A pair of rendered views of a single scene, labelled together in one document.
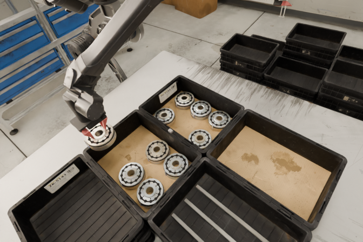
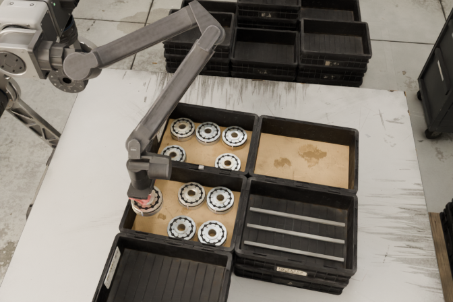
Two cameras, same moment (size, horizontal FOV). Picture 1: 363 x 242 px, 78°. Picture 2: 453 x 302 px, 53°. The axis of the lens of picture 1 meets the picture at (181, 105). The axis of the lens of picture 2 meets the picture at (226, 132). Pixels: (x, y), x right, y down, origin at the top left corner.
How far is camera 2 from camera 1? 0.90 m
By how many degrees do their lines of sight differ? 25
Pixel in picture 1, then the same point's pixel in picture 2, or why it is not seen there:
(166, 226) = not seen: hidden behind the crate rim
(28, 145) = not seen: outside the picture
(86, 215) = (160, 288)
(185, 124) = (200, 156)
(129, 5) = (188, 69)
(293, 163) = (319, 152)
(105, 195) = (166, 262)
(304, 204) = (341, 181)
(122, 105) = (88, 166)
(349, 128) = (344, 98)
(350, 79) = (323, 38)
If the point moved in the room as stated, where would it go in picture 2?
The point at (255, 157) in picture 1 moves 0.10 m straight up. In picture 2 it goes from (285, 160) to (288, 145)
